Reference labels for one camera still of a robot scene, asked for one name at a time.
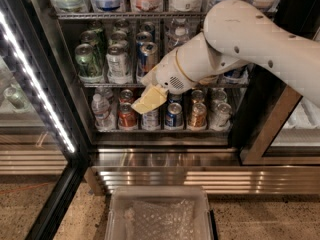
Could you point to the glass fridge door with light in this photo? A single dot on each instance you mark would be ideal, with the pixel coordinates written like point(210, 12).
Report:
point(41, 166)

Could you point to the front green soda can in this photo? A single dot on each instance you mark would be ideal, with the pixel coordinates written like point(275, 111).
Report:
point(89, 69)

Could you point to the green soda can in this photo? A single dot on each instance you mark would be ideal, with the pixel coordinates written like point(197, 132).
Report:
point(92, 38)
point(89, 69)

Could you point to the dark soda bottle white cap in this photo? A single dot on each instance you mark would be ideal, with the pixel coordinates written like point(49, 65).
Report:
point(150, 120)

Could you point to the bottom gold can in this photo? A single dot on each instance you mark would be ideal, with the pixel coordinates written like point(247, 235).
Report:
point(197, 118)

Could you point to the middle wire shelf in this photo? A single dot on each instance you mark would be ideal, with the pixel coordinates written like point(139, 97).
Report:
point(136, 85)

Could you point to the bottom shelf water bottle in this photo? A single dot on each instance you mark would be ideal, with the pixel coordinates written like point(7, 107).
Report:
point(102, 111)

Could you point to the clear plastic bin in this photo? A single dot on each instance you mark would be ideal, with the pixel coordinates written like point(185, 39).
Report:
point(159, 213)

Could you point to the front blue pepsi can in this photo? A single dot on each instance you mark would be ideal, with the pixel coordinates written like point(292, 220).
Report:
point(236, 76)

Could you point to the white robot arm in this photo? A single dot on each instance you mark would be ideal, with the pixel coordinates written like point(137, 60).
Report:
point(234, 34)

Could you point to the shelf water bottle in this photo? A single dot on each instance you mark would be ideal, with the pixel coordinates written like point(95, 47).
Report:
point(177, 37)
point(102, 111)

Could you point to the wire shelf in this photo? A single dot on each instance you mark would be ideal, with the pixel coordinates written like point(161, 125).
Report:
point(127, 15)
point(136, 85)

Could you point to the white 7up can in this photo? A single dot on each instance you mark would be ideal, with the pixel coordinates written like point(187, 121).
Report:
point(119, 38)
point(118, 69)

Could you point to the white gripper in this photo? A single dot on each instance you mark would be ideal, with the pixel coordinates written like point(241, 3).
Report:
point(165, 71)

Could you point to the bottom silver can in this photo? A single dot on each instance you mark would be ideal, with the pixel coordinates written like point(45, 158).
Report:
point(220, 116)

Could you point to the blue pepsi can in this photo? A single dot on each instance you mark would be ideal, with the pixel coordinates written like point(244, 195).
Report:
point(173, 117)
point(236, 76)

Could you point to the bottom blue pepsi can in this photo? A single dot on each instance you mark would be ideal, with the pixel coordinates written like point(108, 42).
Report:
point(173, 117)

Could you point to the front orange soda can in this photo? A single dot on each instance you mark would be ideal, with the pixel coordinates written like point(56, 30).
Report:
point(126, 117)

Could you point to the front red bull can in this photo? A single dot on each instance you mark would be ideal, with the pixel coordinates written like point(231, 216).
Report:
point(147, 59)

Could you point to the upper wire shelf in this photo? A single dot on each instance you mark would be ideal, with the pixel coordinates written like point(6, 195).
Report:
point(127, 15)

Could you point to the middle shelf water bottle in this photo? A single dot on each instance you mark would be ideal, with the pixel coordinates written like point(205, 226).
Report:
point(177, 37)

